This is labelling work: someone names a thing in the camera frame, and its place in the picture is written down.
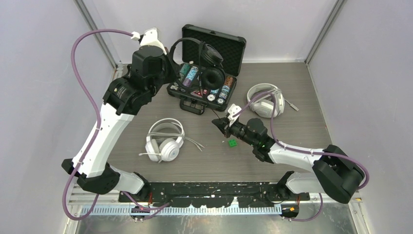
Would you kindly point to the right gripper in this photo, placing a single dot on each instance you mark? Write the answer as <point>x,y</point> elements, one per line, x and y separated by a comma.
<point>222,123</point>

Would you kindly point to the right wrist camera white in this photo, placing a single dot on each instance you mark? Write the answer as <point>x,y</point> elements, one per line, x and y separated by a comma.
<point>233,114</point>

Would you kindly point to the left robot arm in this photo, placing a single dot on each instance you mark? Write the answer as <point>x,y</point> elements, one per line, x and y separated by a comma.
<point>150,69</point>

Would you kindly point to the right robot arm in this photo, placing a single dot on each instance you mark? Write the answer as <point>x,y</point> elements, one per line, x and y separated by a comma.
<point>328,171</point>

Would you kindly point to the black poker chip case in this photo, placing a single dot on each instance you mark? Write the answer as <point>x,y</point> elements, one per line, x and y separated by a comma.
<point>229,46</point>

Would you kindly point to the black headphones with cable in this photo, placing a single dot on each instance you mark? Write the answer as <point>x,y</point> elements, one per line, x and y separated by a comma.
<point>192,83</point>

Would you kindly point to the green toy brick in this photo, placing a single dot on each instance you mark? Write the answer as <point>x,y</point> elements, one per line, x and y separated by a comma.
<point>232,143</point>

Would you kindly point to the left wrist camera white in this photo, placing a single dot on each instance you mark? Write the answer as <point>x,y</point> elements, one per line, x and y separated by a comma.
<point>151,37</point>

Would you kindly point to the white gaming headset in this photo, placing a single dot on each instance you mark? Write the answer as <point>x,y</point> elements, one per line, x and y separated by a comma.
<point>265,106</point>

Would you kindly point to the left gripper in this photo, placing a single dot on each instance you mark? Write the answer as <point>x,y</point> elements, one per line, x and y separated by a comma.
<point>174,68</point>

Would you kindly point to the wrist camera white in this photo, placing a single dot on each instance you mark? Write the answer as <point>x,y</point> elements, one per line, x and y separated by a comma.
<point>233,114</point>
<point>151,37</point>

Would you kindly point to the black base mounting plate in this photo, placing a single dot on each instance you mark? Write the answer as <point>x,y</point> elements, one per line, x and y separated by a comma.
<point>212,194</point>

